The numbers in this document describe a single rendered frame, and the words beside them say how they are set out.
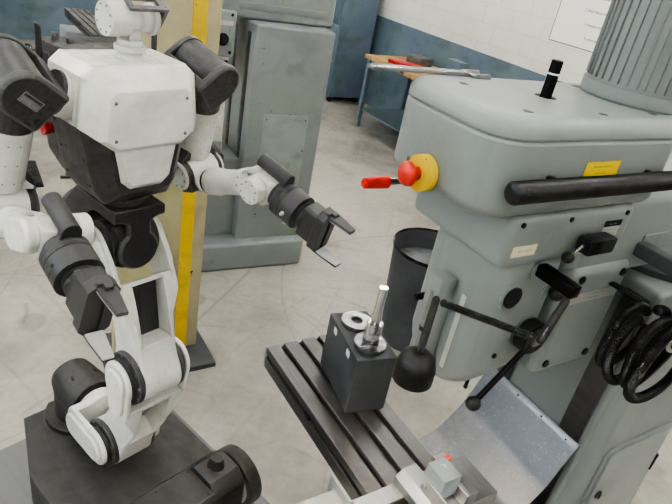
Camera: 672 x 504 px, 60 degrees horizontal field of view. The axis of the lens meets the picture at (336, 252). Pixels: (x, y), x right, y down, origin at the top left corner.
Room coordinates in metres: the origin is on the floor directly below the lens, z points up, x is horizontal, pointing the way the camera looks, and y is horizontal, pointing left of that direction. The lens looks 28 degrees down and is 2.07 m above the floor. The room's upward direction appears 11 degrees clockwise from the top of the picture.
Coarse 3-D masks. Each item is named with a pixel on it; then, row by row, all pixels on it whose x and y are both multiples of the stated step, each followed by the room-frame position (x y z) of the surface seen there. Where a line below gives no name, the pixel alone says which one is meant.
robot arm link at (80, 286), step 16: (64, 256) 0.81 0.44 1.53; (80, 256) 0.82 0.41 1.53; (96, 256) 0.84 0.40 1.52; (48, 272) 0.80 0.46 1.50; (64, 272) 0.79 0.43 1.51; (80, 272) 0.78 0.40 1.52; (96, 272) 0.80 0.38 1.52; (64, 288) 0.78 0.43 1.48; (80, 288) 0.76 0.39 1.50; (96, 288) 0.75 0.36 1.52; (80, 304) 0.75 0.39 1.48; (96, 304) 0.76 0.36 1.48; (80, 320) 0.75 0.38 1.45; (96, 320) 0.78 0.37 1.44
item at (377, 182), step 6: (366, 180) 0.95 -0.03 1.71; (372, 180) 0.96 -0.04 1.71; (378, 180) 0.96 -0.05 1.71; (384, 180) 0.97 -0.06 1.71; (390, 180) 0.98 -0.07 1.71; (396, 180) 0.99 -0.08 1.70; (366, 186) 0.95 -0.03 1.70; (372, 186) 0.96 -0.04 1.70; (378, 186) 0.96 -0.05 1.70; (384, 186) 0.97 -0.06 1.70
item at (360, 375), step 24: (360, 312) 1.44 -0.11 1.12; (336, 336) 1.36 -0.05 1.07; (360, 336) 1.32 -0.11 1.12; (336, 360) 1.34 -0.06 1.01; (360, 360) 1.24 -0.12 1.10; (384, 360) 1.26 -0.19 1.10; (336, 384) 1.31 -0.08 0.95; (360, 384) 1.24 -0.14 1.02; (384, 384) 1.27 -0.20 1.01; (360, 408) 1.25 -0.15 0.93
